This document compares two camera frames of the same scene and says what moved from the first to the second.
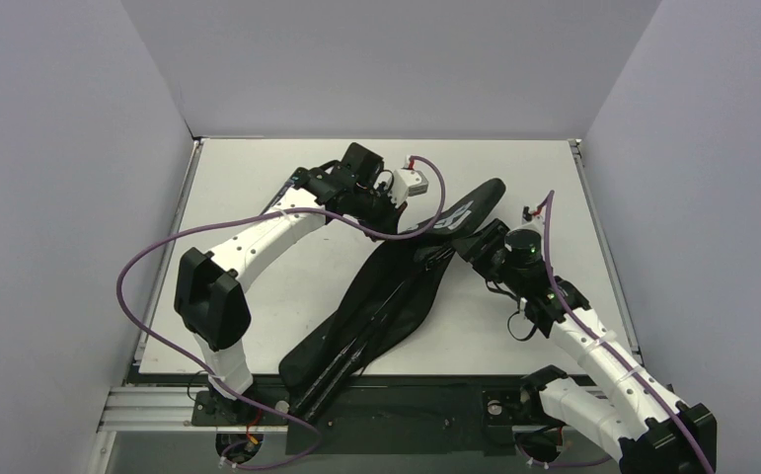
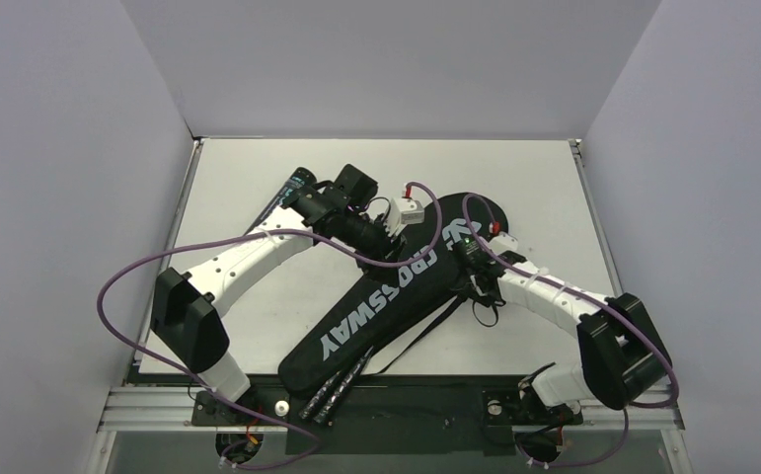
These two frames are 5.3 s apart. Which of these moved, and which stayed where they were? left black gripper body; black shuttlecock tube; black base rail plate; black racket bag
Moved: left black gripper body; black racket bag
Stayed: black base rail plate; black shuttlecock tube
